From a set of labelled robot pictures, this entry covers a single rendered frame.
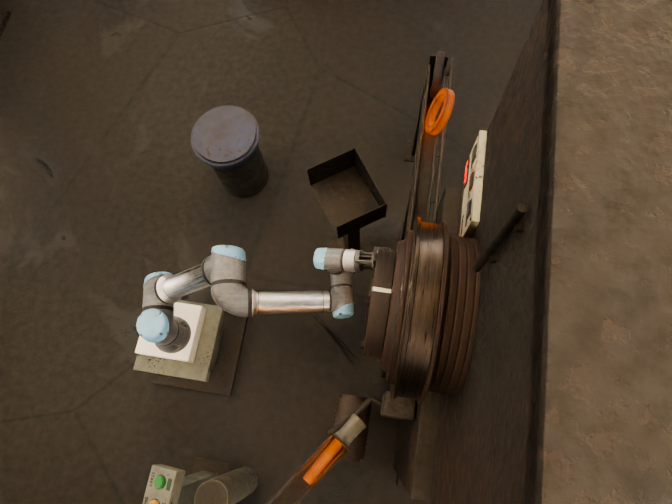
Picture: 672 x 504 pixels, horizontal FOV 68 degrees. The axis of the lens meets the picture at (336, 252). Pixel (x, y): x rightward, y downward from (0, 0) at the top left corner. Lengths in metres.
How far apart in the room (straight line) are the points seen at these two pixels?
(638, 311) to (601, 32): 0.44
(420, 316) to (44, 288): 2.23
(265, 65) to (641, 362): 2.72
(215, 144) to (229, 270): 0.85
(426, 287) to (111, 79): 2.64
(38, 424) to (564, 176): 2.55
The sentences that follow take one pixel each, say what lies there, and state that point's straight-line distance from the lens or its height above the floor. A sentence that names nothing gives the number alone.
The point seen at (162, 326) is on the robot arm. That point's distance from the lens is 1.98.
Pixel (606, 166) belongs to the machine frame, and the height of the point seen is 1.76.
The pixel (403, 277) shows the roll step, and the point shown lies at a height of 1.31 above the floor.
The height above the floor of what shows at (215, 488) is 0.52.
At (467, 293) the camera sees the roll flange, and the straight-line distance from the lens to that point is 1.14.
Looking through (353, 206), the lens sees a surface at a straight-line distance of 1.96.
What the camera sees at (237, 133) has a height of 0.43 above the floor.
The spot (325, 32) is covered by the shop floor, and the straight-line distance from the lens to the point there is 3.24.
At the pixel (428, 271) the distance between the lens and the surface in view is 1.12.
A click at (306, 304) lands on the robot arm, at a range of 1.71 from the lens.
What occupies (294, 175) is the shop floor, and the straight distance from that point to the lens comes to 2.72.
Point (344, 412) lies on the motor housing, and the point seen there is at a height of 0.53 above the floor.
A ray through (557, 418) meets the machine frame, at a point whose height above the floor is 1.76.
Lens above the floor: 2.40
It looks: 71 degrees down
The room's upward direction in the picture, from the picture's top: 10 degrees counter-clockwise
